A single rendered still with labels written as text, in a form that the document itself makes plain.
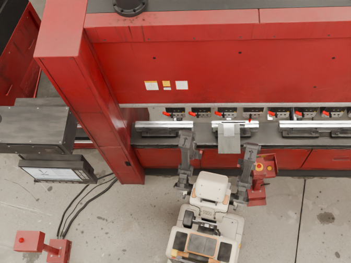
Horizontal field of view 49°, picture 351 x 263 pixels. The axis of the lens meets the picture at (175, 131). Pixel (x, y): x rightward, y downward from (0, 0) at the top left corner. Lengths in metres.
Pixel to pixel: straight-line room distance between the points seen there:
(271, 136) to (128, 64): 1.47
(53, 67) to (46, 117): 0.33
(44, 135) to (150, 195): 1.98
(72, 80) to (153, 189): 2.07
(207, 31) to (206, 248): 1.65
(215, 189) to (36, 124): 1.23
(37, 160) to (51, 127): 0.42
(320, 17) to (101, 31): 1.18
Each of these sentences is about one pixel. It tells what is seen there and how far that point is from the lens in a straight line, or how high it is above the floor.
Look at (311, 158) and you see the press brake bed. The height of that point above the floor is 0.55.
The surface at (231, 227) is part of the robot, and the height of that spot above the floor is 0.28.
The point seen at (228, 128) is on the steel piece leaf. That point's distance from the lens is 3.25.
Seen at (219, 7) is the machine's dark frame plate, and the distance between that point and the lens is 2.22.
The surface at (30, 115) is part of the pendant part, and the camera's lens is 2.48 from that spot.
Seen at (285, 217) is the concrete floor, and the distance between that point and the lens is 4.10.
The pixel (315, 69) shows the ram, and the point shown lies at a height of 1.83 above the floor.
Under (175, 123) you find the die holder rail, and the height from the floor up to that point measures 0.97.
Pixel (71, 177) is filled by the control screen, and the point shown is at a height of 1.39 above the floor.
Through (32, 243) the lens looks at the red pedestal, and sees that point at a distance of 3.47.
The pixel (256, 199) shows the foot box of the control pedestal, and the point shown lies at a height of 0.04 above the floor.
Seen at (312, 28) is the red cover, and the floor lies 2.24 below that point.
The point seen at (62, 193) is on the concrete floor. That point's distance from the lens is 4.37.
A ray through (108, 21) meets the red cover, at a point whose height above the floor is 2.30.
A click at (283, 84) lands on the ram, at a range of 2.72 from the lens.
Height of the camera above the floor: 3.93
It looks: 65 degrees down
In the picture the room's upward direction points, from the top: 11 degrees counter-clockwise
